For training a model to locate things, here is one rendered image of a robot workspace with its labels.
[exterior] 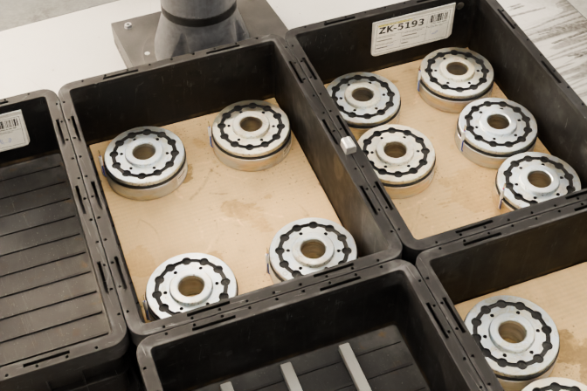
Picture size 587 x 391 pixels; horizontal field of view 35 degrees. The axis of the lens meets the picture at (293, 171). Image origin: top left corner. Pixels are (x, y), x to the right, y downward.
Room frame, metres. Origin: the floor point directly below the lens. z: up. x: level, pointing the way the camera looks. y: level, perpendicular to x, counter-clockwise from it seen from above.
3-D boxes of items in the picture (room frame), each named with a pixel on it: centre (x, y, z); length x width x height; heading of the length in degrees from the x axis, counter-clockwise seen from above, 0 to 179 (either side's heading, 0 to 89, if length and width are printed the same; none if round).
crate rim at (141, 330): (0.75, 0.09, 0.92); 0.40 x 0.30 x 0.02; 20
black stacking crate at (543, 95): (0.85, -0.19, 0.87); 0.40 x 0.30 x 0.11; 20
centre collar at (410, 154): (0.83, -0.13, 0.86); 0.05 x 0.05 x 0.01
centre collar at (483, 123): (0.88, -0.27, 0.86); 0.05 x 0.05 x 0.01
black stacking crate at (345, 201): (0.75, 0.09, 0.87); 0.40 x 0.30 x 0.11; 20
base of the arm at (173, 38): (1.17, 0.14, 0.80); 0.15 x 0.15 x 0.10
